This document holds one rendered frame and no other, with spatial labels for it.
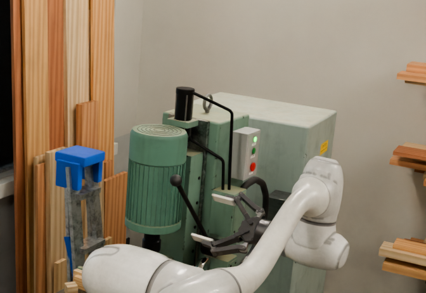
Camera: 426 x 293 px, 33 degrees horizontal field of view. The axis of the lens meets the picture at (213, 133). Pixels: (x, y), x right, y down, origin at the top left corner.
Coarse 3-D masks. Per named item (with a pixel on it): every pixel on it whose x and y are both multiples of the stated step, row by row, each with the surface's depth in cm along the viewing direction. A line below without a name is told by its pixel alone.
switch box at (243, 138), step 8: (240, 128) 244; (248, 128) 244; (240, 136) 237; (248, 136) 236; (256, 136) 242; (240, 144) 238; (248, 144) 237; (256, 144) 243; (232, 152) 240; (240, 152) 238; (248, 152) 239; (256, 152) 244; (232, 160) 240; (240, 160) 239; (248, 160) 240; (256, 160) 245; (232, 168) 241; (240, 168) 239; (248, 168) 241; (256, 168) 246; (232, 176) 241; (240, 176) 240; (248, 176) 242
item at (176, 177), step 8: (176, 176) 204; (176, 184) 204; (184, 192) 210; (184, 200) 212; (192, 208) 216; (200, 224) 223; (216, 240) 232; (200, 248) 233; (208, 248) 231; (216, 256) 233
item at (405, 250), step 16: (416, 64) 377; (416, 80) 363; (416, 144) 406; (400, 160) 383; (416, 160) 384; (400, 240) 394; (416, 240) 414; (384, 256) 385; (400, 256) 382; (416, 256) 379; (400, 272) 382; (416, 272) 378
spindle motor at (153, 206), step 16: (144, 128) 220; (160, 128) 222; (176, 128) 224; (144, 144) 212; (160, 144) 212; (176, 144) 214; (144, 160) 214; (160, 160) 213; (176, 160) 215; (128, 176) 221; (144, 176) 215; (160, 176) 215; (128, 192) 220; (144, 192) 216; (160, 192) 216; (176, 192) 218; (128, 208) 222; (144, 208) 217; (160, 208) 217; (176, 208) 221; (128, 224) 221; (144, 224) 218; (160, 224) 218; (176, 224) 222
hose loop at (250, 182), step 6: (252, 180) 250; (258, 180) 254; (240, 186) 246; (246, 186) 246; (264, 186) 262; (264, 192) 264; (264, 198) 267; (264, 204) 269; (264, 210) 270; (264, 216) 271; (252, 246) 270; (246, 258) 266
